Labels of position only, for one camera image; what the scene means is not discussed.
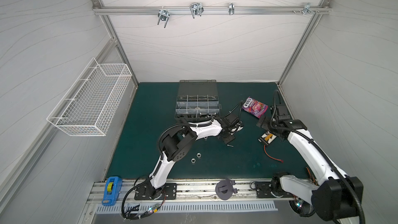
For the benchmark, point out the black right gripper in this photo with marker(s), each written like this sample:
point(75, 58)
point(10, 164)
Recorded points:
point(267, 123)

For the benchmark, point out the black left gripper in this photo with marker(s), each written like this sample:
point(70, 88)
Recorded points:
point(227, 140)

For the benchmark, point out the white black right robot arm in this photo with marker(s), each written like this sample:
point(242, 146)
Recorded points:
point(334, 195)

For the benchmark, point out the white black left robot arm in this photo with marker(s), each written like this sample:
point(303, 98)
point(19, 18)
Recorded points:
point(176, 141)

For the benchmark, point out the purple Fox's candy bag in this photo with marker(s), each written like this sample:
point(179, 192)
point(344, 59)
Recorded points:
point(254, 107)

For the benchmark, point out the grey plastic organizer box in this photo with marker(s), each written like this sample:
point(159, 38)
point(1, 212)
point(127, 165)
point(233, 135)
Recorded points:
point(197, 100)

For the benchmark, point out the black round cap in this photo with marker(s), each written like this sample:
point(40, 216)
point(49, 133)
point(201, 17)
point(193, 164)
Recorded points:
point(225, 189)

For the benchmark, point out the metal u-bolt clamp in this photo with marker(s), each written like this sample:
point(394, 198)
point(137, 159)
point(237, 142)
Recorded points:
point(163, 16)
point(196, 9)

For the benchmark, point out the blue tape dispenser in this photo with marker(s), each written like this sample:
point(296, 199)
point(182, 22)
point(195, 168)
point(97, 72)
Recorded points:
point(111, 191)

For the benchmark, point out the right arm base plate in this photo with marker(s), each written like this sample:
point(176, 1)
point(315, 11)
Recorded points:
point(262, 190)

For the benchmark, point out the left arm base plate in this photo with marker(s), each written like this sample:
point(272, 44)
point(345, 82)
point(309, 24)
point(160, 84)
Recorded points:
point(148, 192)

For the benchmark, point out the metal bracket clip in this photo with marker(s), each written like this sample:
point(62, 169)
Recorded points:
point(231, 9)

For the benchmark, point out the metal bracket with screws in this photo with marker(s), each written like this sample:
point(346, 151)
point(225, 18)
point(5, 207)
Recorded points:
point(307, 10)

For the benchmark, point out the white slotted cable duct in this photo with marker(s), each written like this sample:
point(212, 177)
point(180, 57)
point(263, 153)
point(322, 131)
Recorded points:
point(196, 207)

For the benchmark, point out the white wire basket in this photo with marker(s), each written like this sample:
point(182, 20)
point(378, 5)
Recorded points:
point(89, 105)

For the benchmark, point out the aluminium crossbar rail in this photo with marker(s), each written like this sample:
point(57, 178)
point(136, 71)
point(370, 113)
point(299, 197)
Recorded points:
point(208, 10)

